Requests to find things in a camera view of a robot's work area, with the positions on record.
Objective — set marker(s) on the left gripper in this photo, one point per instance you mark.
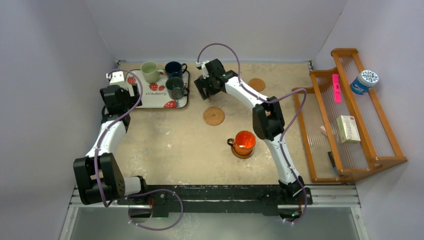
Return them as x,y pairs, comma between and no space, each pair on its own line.
132,100

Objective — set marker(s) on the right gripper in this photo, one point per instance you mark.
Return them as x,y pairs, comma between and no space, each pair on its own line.
201,84

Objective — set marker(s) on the dark green mug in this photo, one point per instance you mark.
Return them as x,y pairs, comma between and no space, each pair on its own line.
176,88

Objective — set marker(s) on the light wooden coaster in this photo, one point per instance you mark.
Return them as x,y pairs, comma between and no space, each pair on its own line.
257,84

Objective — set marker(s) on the orange mug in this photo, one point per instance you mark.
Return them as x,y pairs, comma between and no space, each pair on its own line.
243,140

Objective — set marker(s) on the dark brown wooden coaster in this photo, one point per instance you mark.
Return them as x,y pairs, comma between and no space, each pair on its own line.
242,153

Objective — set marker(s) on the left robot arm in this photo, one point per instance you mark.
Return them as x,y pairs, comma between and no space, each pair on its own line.
97,174

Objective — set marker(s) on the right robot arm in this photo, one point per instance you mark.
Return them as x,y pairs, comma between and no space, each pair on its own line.
267,122

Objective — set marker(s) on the navy blue mug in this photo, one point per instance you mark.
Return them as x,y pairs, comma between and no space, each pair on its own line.
175,69

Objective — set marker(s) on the strawberry print tray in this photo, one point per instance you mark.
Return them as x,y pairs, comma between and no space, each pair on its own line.
156,96

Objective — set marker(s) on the pale green mug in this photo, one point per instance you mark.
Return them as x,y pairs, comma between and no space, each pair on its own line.
151,73

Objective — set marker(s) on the small pink eraser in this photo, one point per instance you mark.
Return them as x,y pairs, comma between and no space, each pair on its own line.
323,130

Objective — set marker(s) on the pink marker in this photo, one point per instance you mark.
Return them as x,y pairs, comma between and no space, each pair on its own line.
337,95

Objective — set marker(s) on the small dark blue object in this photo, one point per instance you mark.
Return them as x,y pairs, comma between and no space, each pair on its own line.
333,163

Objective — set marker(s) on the wooden tiered rack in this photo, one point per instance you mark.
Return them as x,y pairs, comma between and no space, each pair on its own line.
378,149

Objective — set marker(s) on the white card box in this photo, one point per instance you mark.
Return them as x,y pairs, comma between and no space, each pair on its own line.
348,130

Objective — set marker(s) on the blue jar white lid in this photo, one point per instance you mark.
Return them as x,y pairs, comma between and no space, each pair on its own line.
364,81

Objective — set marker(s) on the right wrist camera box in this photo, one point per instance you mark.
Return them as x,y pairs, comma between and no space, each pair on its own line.
203,67

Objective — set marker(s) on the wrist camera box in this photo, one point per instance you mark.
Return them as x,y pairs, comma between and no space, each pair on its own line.
203,67
117,78

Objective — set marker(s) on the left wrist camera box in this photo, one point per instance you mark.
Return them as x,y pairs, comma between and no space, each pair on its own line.
117,78

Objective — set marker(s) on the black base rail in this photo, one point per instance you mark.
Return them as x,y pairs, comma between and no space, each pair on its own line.
265,199

